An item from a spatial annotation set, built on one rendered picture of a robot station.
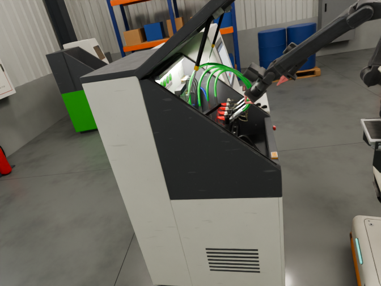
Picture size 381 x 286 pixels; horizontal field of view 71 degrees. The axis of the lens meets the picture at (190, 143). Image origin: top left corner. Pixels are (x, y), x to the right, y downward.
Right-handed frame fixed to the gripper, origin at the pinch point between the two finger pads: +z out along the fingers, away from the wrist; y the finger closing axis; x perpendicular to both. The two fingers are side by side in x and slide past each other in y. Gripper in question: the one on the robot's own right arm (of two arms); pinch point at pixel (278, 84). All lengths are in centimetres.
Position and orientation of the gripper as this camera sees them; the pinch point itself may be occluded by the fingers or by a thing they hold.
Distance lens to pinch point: 164.1
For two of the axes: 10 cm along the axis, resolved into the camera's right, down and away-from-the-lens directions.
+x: -4.2, 4.7, -7.8
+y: -7.7, -6.4, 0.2
